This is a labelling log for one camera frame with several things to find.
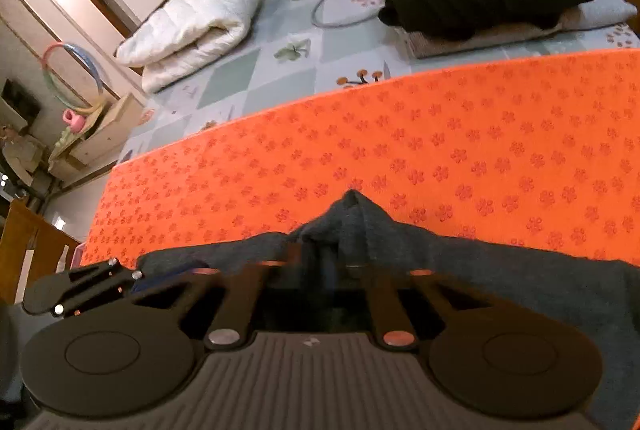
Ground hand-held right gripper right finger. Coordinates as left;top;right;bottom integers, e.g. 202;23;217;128
322;255;493;353

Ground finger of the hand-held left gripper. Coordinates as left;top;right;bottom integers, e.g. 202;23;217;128
52;257;168;316

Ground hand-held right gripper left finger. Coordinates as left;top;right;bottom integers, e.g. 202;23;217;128
132;255;322;353

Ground dark grey pants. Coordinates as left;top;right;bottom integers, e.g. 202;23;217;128
135;190;640;430

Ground beige jacket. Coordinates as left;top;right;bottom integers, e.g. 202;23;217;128
1;125;47;181

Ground low wooden cabinet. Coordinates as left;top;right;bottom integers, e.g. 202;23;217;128
47;92;148;183

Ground pink toy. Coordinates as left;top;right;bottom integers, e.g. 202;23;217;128
61;107;87;133

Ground orange flower-print mat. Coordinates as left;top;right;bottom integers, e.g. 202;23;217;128
80;47;640;271

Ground checkered floor mat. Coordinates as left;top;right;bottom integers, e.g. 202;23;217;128
115;0;640;166

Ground pastel hula hoop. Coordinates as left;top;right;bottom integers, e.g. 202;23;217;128
41;41;107;111

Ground white folded duvet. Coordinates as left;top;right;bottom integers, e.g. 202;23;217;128
114;0;264;93

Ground tan cushion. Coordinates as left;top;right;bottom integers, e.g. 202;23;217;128
402;10;576;60

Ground white pad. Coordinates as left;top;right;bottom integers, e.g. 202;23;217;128
555;0;638;33

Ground dark wall frame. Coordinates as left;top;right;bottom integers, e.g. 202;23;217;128
0;77;41;121

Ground grey cable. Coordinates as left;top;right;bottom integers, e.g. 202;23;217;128
311;0;388;29

